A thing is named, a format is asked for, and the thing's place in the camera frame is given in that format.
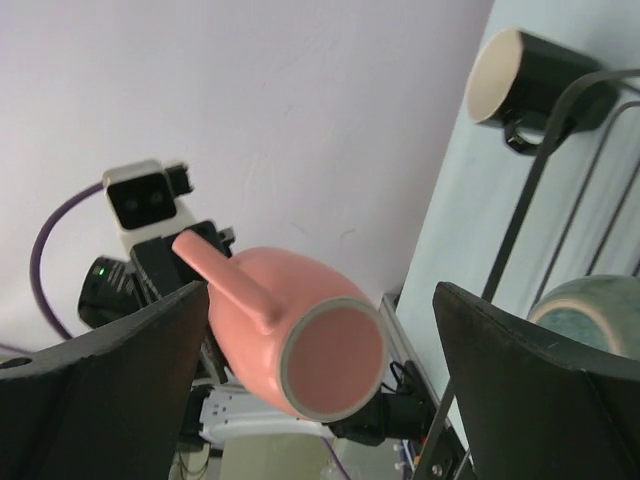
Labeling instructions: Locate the black wire dish rack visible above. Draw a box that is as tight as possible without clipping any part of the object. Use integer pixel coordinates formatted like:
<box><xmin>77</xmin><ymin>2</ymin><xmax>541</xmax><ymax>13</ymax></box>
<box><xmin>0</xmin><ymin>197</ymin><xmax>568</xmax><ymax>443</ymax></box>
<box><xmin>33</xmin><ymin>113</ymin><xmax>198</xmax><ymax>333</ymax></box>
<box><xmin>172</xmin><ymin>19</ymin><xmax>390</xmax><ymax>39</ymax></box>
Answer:
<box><xmin>398</xmin><ymin>69</ymin><xmax>639</xmax><ymax>451</ymax></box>

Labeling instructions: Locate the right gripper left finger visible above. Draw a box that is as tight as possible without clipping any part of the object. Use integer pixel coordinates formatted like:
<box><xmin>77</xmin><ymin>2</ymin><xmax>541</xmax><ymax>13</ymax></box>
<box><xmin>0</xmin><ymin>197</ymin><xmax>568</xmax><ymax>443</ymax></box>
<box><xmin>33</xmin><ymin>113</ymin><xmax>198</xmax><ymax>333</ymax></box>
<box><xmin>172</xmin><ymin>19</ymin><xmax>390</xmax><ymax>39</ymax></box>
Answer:
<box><xmin>1</xmin><ymin>282</ymin><xmax>208</xmax><ymax>480</ymax></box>

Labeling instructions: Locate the black cup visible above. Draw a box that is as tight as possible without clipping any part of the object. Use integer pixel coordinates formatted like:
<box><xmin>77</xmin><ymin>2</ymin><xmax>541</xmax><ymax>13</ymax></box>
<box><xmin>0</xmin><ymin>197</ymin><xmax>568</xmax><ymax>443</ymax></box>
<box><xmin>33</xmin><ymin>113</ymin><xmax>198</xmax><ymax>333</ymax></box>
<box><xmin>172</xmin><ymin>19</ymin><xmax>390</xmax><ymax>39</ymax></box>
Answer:
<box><xmin>466</xmin><ymin>28</ymin><xmax>607</xmax><ymax>156</ymax></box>

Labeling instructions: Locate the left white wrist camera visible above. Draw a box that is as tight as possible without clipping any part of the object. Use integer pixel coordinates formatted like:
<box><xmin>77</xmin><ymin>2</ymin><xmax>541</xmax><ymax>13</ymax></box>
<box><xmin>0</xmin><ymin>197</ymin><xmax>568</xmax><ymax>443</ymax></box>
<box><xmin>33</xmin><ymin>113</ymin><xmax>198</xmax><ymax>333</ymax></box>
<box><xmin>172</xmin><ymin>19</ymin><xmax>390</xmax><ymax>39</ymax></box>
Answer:
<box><xmin>102</xmin><ymin>159</ymin><xmax>196</xmax><ymax>251</ymax></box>

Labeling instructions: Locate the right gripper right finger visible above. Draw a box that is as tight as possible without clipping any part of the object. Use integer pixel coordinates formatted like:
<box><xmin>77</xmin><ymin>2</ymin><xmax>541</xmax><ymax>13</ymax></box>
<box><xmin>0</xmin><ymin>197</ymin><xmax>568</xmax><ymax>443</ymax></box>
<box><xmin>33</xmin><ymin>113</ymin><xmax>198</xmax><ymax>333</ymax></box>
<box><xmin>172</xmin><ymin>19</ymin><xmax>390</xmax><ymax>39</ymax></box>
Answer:
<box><xmin>433</xmin><ymin>282</ymin><xmax>639</xmax><ymax>479</ymax></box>

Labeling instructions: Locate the green ceramic cup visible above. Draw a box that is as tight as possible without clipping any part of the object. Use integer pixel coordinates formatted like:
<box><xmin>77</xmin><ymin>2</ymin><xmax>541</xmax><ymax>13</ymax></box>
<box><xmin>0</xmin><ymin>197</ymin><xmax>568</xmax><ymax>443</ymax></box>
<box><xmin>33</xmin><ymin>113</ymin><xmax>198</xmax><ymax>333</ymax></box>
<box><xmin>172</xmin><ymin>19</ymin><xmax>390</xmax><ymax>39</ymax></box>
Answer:
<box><xmin>528</xmin><ymin>275</ymin><xmax>639</xmax><ymax>360</ymax></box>

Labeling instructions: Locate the pink mug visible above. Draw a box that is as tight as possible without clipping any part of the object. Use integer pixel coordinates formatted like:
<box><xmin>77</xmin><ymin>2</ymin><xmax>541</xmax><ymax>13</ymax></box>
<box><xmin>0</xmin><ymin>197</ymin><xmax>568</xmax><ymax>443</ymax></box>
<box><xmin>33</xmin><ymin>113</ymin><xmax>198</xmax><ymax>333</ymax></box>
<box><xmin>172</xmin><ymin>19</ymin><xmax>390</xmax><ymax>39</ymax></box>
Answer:
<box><xmin>172</xmin><ymin>231</ymin><xmax>389</xmax><ymax>423</ymax></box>

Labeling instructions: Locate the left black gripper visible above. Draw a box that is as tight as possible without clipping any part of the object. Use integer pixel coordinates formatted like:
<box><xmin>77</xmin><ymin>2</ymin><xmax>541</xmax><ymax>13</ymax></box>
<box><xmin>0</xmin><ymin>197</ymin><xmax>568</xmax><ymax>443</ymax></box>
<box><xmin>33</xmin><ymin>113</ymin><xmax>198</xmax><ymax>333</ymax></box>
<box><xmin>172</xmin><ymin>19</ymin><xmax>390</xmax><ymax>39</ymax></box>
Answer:
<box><xmin>128</xmin><ymin>218</ymin><xmax>236</xmax><ymax>386</ymax></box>

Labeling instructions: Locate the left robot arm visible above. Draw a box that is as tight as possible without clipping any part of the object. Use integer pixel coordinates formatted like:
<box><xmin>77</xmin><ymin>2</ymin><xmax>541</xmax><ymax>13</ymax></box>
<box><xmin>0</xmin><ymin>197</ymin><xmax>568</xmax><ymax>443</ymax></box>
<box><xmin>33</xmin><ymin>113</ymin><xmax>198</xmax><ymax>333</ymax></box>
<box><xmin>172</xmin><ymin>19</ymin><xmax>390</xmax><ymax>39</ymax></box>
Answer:
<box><xmin>78</xmin><ymin>236</ymin><xmax>436</xmax><ymax>449</ymax></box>

